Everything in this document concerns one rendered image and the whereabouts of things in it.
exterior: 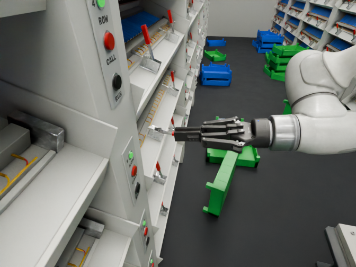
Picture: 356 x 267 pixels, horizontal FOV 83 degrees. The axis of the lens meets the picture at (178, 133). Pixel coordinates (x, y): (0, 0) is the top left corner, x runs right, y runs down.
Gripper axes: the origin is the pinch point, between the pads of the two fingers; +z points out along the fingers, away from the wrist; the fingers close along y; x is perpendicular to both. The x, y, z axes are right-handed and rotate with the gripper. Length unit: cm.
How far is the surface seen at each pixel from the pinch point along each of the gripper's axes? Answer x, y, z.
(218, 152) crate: -56, 55, -8
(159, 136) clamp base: 0.1, -1.0, 7.6
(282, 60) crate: -47, 195, -77
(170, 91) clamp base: 0.8, 25.7, 9.3
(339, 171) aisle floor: -66, 49, -77
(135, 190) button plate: 5.9, -23.5, 5.6
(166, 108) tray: -0.5, 15.2, 9.1
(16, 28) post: 31.3, -27.3, 7.6
